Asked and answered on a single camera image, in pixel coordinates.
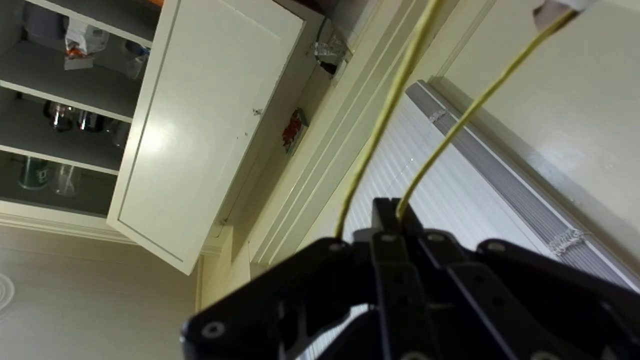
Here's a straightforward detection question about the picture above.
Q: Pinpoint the brown McDonald's paper bag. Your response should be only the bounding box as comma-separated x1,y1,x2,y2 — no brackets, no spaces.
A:
331,0,595,239

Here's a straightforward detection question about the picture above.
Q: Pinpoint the white window blind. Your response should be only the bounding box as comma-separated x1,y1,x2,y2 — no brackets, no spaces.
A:
318,78,640,295

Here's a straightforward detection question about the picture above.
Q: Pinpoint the cream wall cabinet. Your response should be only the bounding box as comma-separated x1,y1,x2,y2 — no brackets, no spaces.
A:
0,0,306,275

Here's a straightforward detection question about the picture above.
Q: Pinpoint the brown wall latch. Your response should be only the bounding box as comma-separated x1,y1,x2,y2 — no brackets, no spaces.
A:
281,107,310,152

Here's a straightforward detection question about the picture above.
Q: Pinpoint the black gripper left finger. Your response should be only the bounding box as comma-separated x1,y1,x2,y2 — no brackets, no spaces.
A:
182,195,427,360

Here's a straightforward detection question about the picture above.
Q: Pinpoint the white red printed box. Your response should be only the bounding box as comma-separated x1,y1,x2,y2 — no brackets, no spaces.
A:
64,15,112,72

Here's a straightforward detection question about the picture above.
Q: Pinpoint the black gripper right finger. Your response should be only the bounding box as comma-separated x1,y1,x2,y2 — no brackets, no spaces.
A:
397,212,640,360

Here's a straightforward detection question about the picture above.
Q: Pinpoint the steel pot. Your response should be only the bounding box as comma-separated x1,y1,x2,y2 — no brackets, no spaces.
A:
76,107,102,133
42,99,76,132

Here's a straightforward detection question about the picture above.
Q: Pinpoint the clear drinking glass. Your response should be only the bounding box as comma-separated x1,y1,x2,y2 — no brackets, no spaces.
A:
51,161,80,195
18,156,51,191

